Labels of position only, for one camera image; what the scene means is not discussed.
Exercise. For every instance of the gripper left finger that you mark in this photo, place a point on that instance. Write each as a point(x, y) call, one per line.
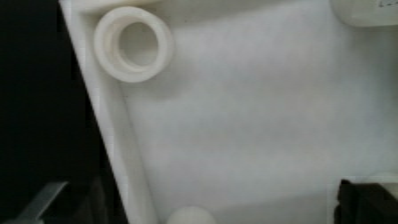
point(40, 204)

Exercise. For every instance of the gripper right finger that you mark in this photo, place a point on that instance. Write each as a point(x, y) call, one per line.
point(367, 204)

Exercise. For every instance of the white table leg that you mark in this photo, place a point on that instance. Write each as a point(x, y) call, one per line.
point(191, 215)
point(367, 13)

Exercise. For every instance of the white square table top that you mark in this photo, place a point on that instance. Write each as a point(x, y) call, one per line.
point(244, 92)

